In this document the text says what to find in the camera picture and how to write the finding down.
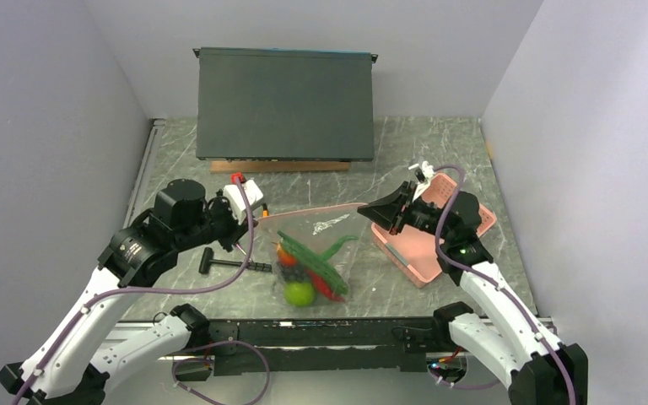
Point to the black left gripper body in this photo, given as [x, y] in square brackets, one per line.
[224, 225]

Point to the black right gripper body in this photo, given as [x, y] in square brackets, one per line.
[421, 215]

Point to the orange-green mango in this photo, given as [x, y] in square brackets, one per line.
[285, 259]

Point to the long green chili pepper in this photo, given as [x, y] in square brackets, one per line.
[337, 246]

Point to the clear pink-dotted zip bag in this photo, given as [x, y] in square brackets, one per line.
[317, 228]

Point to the green cucumber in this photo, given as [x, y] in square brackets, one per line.
[313, 261]

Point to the green apple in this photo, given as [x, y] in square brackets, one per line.
[299, 294]

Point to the red chili pepper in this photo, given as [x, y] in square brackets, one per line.
[322, 287]

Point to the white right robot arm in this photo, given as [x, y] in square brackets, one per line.
[530, 361]

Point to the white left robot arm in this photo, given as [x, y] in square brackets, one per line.
[71, 367]

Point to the pink plastic basket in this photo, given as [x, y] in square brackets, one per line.
[433, 240]

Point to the wooden block under box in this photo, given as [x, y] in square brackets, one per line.
[271, 166]

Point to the dark grey rack box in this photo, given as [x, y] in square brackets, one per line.
[285, 104]

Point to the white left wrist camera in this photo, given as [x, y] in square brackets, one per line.
[238, 196]

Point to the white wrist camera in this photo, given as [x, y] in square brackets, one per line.
[423, 172]
[238, 196]

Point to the black T-handle tool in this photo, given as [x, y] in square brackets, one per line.
[208, 260]

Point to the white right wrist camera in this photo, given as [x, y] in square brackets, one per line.
[423, 172]

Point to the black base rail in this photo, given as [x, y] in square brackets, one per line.
[235, 347]

